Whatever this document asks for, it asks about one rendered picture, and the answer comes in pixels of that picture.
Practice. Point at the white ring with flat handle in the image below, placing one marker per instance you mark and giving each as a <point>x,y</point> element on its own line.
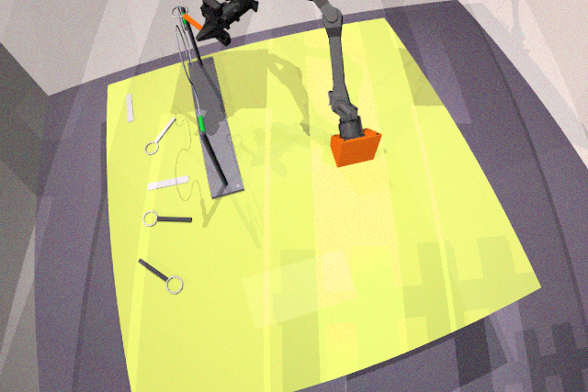
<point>161,134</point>

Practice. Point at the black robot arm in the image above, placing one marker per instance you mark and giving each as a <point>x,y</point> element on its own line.
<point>350,125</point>

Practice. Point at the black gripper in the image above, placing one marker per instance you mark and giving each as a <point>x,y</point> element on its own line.
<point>220,18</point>

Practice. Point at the orange handle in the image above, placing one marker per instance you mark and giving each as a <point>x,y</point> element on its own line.
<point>188,18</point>

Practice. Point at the grey handle with white loop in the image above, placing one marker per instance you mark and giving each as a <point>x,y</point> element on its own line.
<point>164,218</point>
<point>147,265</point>

